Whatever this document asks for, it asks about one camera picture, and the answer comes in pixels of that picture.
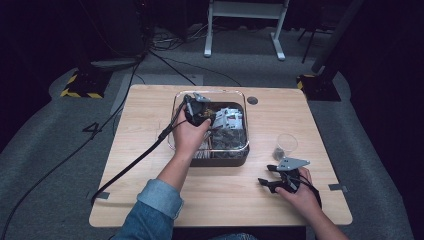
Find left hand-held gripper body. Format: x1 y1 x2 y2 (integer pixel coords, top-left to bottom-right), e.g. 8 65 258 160
183 92 216 127

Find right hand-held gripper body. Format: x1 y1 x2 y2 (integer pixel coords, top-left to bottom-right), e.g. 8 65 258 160
275 157 311 195

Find pile of white packets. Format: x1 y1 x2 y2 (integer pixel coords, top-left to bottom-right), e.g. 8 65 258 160
213 106 245 131

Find pile of dark packets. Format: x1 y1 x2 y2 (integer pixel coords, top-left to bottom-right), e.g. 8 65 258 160
207 128 248 152

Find person's right hand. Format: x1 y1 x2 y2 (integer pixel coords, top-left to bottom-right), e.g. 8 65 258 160
274 166 323 220

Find person's left hand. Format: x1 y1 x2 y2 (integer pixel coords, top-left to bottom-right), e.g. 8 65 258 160
171 106 213 158

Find clear plastic bin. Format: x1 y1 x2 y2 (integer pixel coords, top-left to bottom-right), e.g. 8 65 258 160
167 89 251 155

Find clear plastic cup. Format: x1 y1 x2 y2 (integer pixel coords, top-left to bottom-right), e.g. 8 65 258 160
272 133 299 162

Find grey tape piece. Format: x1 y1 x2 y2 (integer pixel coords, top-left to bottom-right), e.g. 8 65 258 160
328 183 349 194
87 191 111 201

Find person's blue jeans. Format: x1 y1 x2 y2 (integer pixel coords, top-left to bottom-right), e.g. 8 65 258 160
208 232 260 240

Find yellow black striped base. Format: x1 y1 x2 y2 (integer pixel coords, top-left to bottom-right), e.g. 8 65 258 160
295 73 342 102
59 68 113 100

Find blue denim sleeve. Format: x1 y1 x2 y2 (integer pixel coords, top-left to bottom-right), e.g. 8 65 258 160
111 178 185 240

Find white metal stand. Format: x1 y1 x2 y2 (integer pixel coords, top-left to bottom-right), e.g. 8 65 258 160
203 0 290 62

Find black tripod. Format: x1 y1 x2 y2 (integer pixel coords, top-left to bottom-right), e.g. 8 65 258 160
297 28 334 65

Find grey slanted pole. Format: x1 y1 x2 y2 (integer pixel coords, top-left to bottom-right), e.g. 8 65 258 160
311 0 365 75

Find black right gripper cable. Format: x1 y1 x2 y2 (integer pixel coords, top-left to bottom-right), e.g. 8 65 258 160
289 174 323 209

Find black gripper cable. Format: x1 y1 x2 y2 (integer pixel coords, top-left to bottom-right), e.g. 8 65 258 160
90 94 188 207
289 174 323 209

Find thin black floor cable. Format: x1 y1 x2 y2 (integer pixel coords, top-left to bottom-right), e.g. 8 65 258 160
149 49 198 87

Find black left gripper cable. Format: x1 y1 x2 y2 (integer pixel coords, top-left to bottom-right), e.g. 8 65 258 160
90 94 188 207

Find long black floor cable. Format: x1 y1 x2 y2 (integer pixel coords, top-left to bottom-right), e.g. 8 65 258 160
0 49 151 240

